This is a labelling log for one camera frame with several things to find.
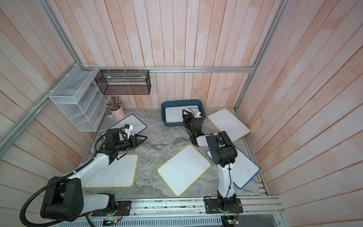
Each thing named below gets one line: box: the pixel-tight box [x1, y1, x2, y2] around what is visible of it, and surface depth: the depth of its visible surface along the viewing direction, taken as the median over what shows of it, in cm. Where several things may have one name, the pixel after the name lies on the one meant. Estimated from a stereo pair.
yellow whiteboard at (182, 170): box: [157, 144, 211, 197], surface depth 90 cm
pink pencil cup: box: [108, 105, 126, 121], surface depth 111 cm
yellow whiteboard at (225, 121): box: [207, 108, 251, 143], surface depth 117 cm
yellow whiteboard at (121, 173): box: [83, 154, 139, 188], surface depth 86 cm
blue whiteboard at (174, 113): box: [164, 104, 199, 123], surface depth 119 cm
